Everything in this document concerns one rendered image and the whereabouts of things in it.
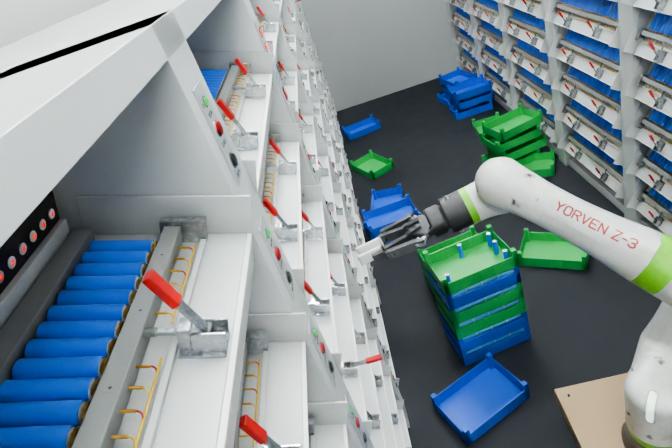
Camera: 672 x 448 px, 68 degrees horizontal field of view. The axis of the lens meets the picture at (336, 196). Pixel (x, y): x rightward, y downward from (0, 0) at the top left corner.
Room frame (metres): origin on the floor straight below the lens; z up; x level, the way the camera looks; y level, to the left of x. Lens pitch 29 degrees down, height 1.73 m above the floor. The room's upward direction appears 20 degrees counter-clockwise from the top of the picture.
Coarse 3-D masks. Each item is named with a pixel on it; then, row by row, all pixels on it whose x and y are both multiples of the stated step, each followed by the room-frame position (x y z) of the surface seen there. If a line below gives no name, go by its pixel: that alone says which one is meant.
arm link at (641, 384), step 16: (656, 352) 0.76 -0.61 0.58; (640, 368) 0.74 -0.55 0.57; (656, 368) 0.73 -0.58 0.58; (624, 384) 0.73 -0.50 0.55; (640, 384) 0.71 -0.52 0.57; (656, 384) 0.69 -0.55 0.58; (624, 400) 0.73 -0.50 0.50; (640, 400) 0.68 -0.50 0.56; (656, 400) 0.66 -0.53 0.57; (640, 416) 0.67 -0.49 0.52; (656, 416) 0.64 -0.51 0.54; (640, 432) 0.67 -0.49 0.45; (656, 432) 0.64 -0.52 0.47
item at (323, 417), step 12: (312, 408) 0.51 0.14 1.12; (324, 408) 0.51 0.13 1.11; (336, 408) 0.51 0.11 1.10; (312, 420) 0.50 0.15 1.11; (324, 420) 0.51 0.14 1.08; (336, 420) 0.51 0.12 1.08; (312, 432) 0.50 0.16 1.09; (324, 432) 0.50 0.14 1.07; (336, 432) 0.50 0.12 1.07; (312, 444) 0.48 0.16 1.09; (324, 444) 0.48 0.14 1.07; (336, 444) 0.48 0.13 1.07
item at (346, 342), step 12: (336, 240) 1.21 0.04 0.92; (336, 252) 1.21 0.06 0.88; (336, 264) 1.15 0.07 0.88; (336, 276) 1.10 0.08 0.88; (336, 300) 1.00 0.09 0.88; (348, 300) 1.00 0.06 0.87; (336, 312) 0.96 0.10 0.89; (348, 312) 0.95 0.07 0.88; (336, 324) 0.91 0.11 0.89; (348, 324) 0.91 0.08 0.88; (348, 336) 0.87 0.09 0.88; (348, 348) 0.83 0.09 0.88; (348, 360) 0.80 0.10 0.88; (348, 384) 0.73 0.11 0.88; (360, 384) 0.73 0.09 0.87; (360, 396) 0.70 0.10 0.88; (360, 408) 0.67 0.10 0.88
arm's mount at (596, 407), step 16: (576, 384) 0.92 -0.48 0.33; (592, 384) 0.90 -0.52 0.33; (608, 384) 0.89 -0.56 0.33; (560, 400) 0.89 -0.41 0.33; (576, 400) 0.88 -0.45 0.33; (592, 400) 0.86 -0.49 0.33; (608, 400) 0.84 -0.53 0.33; (576, 416) 0.83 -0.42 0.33; (592, 416) 0.82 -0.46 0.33; (608, 416) 0.80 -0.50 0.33; (624, 416) 0.79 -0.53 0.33; (576, 432) 0.79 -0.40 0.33; (592, 432) 0.78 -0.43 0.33; (608, 432) 0.76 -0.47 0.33
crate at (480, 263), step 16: (464, 240) 1.59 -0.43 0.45; (480, 240) 1.59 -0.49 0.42; (432, 256) 1.58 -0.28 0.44; (448, 256) 1.58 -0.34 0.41; (464, 256) 1.55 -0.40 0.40; (480, 256) 1.52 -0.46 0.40; (496, 256) 1.49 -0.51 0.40; (512, 256) 1.40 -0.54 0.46; (432, 272) 1.49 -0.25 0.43; (448, 272) 1.50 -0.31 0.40; (464, 272) 1.46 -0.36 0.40; (480, 272) 1.39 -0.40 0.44; (496, 272) 1.39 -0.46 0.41; (448, 288) 1.38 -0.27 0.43; (464, 288) 1.38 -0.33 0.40
